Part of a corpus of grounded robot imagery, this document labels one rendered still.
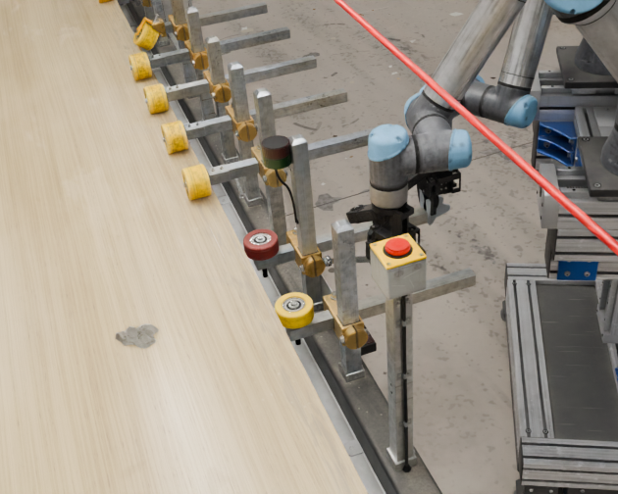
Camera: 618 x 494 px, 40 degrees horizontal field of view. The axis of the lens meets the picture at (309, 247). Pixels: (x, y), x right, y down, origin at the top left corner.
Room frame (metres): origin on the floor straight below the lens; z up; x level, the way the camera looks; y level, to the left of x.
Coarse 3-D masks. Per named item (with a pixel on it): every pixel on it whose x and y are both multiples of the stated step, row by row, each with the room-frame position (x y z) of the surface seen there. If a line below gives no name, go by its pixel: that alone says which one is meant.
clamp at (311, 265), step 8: (288, 232) 1.65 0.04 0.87; (288, 240) 1.63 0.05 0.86; (296, 240) 1.62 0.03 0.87; (296, 248) 1.58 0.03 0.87; (296, 256) 1.58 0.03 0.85; (304, 256) 1.55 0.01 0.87; (312, 256) 1.55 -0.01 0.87; (320, 256) 1.56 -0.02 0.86; (304, 264) 1.54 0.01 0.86; (312, 264) 1.53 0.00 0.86; (320, 264) 1.54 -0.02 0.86; (304, 272) 1.55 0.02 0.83; (312, 272) 1.53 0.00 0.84; (320, 272) 1.54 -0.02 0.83
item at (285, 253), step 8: (416, 216) 1.68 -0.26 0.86; (424, 216) 1.69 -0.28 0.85; (360, 224) 1.67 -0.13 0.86; (368, 224) 1.66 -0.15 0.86; (416, 224) 1.68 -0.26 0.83; (328, 232) 1.65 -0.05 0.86; (360, 232) 1.64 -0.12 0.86; (320, 240) 1.62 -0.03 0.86; (328, 240) 1.62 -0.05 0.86; (360, 240) 1.64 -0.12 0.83; (280, 248) 1.60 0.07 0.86; (288, 248) 1.60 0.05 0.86; (320, 248) 1.61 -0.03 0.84; (328, 248) 1.62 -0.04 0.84; (280, 256) 1.58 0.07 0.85; (288, 256) 1.59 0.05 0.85; (256, 264) 1.57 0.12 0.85; (264, 264) 1.57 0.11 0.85; (272, 264) 1.58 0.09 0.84; (280, 264) 1.58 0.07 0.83
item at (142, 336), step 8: (128, 328) 1.31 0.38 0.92; (136, 328) 1.31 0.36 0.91; (144, 328) 1.31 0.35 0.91; (152, 328) 1.31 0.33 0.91; (120, 336) 1.29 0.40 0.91; (128, 336) 1.30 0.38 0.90; (136, 336) 1.29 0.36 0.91; (144, 336) 1.28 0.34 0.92; (152, 336) 1.29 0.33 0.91; (128, 344) 1.27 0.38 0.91; (136, 344) 1.27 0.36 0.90; (144, 344) 1.27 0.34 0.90
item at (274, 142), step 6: (270, 138) 1.58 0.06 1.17; (276, 138) 1.58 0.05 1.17; (282, 138) 1.57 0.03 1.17; (264, 144) 1.56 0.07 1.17; (270, 144) 1.56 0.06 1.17; (276, 144) 1.55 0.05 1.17; (282, 144) 1.55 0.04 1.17; (288, 168) 1.58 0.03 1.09; (282, 180) 1.56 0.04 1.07; (294, 204) 1.57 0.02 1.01; (294, 210) 1.56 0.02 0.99; (294, 216) 1.56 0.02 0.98
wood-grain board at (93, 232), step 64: (0, 0) 3.37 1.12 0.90; (64, 0) 3.29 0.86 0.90; (0, 64) 2.74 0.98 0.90; (64, 64) 2.69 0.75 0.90; (128, 64) 2.64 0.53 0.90; (0, 128) 2.27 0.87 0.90; (64, 128) 2.23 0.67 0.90; (128, 128) 2.19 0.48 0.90; (0, 192) 1.91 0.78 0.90; (64, 192) 1.88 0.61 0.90; (128, 192) 1.85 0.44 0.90; (0, 256) 1.63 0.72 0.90; (64, 256) 1.60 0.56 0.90; (128, 256) 1.58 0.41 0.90; (192, 256) 1.55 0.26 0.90; (0, 320) 1.39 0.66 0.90; (64, 320) 1.37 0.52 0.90; (128, 320) 1.35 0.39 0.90; (192, 320) 1.33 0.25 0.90; (256, 320) 1.32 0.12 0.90; (0, 384) 1.20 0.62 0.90; (64, 384) 1.18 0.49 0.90; (128, 384) 1.17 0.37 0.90; (192, 384) 1.15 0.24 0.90; (256, 384) 1.13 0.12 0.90; (0, 448) 1.04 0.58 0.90; (64, 448) 1.02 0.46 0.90; (128, 448) 1.01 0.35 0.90; (192, 448) 1.00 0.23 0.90; (256, 448) 0.98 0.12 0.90; (320, 448) 0.97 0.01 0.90
